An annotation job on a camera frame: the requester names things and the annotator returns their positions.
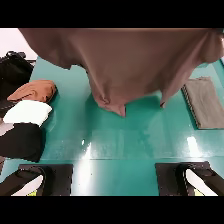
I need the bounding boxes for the brown T-shirt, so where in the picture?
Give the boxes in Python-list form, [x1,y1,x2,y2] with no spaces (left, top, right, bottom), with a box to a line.
[18,28,224,118]

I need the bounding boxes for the orange garment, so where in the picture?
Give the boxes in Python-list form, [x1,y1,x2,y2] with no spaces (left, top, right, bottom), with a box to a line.
[6,79,57,104]

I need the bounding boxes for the white garment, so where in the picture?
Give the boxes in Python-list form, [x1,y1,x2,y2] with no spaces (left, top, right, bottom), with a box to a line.
[2,99,53,128]

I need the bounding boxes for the grey folded garment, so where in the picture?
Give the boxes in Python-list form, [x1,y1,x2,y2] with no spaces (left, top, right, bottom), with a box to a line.
[181,76,224,130]

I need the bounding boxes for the black garment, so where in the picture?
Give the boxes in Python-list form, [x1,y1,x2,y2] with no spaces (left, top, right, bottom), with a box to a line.
[0,122,44,164]

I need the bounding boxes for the black bag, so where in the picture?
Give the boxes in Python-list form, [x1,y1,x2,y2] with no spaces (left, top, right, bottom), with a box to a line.
[0,50,35,101]

